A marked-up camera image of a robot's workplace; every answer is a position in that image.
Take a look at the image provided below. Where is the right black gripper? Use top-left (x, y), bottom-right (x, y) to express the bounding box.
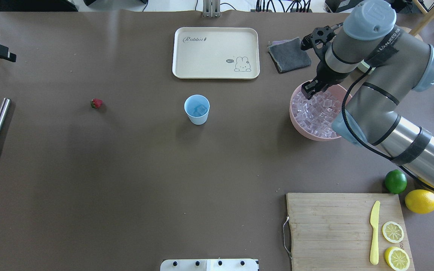
top-left (300, 26), bottom-right (349, 100)

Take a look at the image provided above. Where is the clear ice cube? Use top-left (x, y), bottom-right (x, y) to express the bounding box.
top-left (194, 104), bottom-right (208, 117)

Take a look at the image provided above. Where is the light blue plastic cup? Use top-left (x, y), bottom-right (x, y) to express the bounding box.
top-left (184, 94), bottom-right (210, 125)

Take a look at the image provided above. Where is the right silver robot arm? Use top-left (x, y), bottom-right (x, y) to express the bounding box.
top-left (301, 0), bottom-right (434, 189)

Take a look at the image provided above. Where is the pink bowl of ice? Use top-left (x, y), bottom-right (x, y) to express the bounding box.
top-left (288, 84), bottom-right (347, 141)

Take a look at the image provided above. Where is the grey folded cloth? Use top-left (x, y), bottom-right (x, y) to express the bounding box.
top-left (267, 37), bottom-right (312, 73)

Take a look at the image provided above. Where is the green ceramic bowl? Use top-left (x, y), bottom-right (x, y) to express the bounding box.
top-left (357, 60), bottom-right (375, 75)

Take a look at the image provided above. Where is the cream rabbit tray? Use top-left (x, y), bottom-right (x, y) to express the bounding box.
top-left (172, 27), bottom-right (260, 79)

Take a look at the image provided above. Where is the red strawberry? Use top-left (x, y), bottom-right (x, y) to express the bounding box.
top-left (90, 98), bottom-right (103, 109)

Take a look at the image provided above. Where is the green lime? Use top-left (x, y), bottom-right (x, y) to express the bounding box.
top-left (384, 169), bottom-right (408, 194)

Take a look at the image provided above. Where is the wooden mug tree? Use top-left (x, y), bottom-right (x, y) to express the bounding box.
top-left (402, 0), bottom-right (434, 41)

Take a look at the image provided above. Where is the wooden cutting board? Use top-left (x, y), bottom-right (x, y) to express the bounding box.
top-left (286, 193), bottom-right (406, 271)

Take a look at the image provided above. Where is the yellow lemon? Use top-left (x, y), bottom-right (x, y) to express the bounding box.
top-left (417, 178), bottom-right (434, 192)
top-left (405, 189), bottom-right (434, 214)

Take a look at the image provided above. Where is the lemon half slice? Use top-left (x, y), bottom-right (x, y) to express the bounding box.
top-left (384, 247), bottom-right (411, 271)
top-left (381, 221), bottom-right (405, 244)

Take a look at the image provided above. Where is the yellow plastic knife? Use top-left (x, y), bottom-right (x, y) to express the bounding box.
top-left (369, 201), bottom-right (381, 265)

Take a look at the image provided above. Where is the aluminium frame post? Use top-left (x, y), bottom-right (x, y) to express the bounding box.
top-left (202, 0), bottom-right (221, 18)

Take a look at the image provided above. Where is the white camera pillar base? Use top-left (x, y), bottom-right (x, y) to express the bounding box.
top-left (160, 258), bottom-right (260, 271)

